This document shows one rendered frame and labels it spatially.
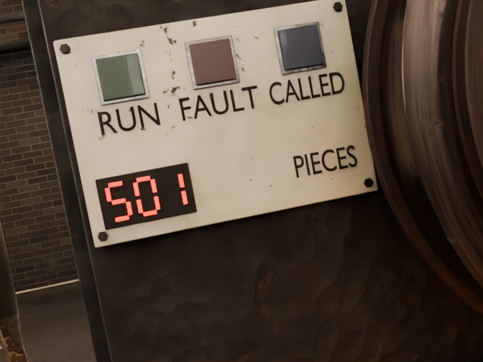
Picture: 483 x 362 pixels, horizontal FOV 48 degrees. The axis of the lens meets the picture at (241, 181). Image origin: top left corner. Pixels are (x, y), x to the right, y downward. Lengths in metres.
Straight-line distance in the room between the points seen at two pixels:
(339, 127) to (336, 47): 0.07
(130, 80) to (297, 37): 0.15
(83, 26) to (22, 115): 6.16
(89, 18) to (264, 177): 0.21
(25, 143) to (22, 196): 0.61
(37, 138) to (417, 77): 6.32
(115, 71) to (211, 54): 0.08
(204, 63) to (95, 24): 0.11
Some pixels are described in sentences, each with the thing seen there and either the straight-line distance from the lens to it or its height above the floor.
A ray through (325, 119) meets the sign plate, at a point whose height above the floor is 1.13.
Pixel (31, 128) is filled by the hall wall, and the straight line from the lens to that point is 6.63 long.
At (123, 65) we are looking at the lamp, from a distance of 0.48.
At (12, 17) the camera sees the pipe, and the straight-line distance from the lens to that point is 6.35.
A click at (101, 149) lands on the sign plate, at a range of 0.48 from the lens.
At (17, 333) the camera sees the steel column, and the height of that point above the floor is 0.35.
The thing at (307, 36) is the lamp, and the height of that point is 1.21.
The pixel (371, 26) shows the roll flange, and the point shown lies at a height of 1.20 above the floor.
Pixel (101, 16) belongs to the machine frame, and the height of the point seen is 1.26.
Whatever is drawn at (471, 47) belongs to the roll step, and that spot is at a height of 1.16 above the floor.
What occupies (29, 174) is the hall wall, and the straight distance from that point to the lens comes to 6.63.
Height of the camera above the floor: 1.12
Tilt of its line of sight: 3 degrees down
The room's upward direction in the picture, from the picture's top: 11 degrees counter-clockwise
